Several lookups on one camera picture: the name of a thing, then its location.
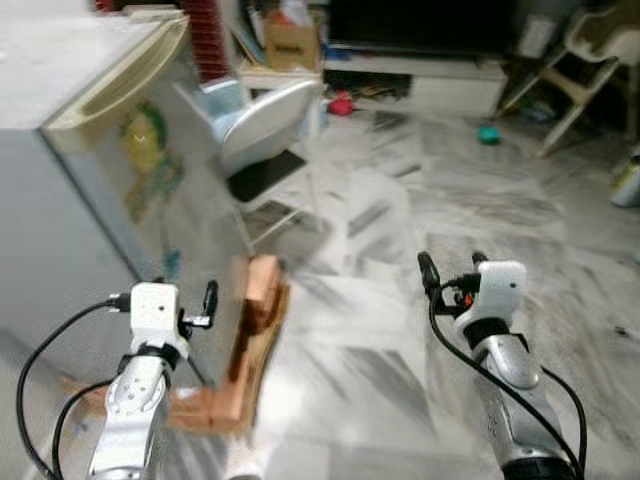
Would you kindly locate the silver fridge door cream trim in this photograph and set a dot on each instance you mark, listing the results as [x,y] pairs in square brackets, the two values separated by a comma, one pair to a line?
[200,220]

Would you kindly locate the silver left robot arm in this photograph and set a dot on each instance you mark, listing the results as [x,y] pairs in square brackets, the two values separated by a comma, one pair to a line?
[130,410]

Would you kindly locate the small grey fridge body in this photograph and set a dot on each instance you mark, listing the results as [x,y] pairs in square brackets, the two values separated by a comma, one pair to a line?
[50,200]

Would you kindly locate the small blue door sticker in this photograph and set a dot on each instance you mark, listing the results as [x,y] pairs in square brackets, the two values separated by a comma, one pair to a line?
[172,263]

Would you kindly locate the orange brick stack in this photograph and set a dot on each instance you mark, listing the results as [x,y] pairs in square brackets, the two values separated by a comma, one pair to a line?
[262,320]

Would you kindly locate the small teal toy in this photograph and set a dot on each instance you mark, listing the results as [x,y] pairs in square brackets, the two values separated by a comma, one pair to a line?
[488,134]

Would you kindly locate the robot leg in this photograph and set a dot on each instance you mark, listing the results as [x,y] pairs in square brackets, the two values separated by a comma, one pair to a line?
[243,462]

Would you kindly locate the white television cabinet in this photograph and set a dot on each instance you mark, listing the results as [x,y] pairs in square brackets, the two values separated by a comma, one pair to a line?
[450,88]

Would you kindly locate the white light blue chair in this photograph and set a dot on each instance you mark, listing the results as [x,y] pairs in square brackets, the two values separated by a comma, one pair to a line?
[262,125]

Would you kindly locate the small red toy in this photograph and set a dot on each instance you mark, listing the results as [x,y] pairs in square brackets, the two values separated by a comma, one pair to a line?
[342,104]

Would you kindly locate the wooden high chair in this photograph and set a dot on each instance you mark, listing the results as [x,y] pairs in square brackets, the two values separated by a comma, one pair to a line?
[575,75]

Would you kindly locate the small white box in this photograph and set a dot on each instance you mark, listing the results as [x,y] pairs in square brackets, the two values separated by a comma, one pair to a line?
[537,36]

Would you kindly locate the black television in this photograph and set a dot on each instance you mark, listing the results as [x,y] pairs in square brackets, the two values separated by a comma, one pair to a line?
[420,25]

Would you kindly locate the red brick tile column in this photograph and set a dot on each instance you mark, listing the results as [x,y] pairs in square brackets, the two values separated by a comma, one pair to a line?
[207,40]

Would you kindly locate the brown cardboard box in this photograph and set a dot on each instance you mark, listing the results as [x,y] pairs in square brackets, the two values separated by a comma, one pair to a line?
[292,45]

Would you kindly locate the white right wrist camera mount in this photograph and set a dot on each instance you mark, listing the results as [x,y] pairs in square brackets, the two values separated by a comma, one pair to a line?
[498,288]

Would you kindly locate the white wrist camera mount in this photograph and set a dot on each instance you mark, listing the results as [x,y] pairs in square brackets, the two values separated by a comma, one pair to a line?
[498,288]
[155,310]

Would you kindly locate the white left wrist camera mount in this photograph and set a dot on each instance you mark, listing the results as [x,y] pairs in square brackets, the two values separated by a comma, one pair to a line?
[155,310]

